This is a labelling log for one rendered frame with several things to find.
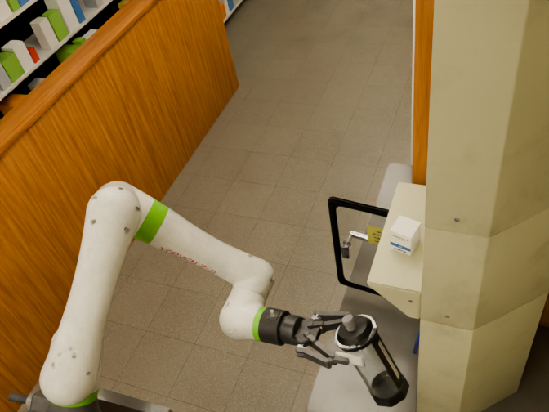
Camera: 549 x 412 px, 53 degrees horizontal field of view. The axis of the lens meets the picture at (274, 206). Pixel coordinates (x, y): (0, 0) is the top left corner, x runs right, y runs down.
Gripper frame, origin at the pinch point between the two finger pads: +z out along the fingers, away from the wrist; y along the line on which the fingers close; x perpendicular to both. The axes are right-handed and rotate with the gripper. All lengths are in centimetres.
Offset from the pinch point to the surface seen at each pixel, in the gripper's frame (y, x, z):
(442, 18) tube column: -7, -82, 26
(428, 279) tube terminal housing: -1.1, -26.7, 18.6
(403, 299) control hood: -0.4, -18.9, 12.7
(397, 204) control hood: 22.6, -25.9, 6.0
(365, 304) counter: 35.7, 27.9, -14.0
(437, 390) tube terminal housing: 3.9, 18.3, 16.4
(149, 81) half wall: 168, 10, -193
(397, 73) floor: 318, 83, -84
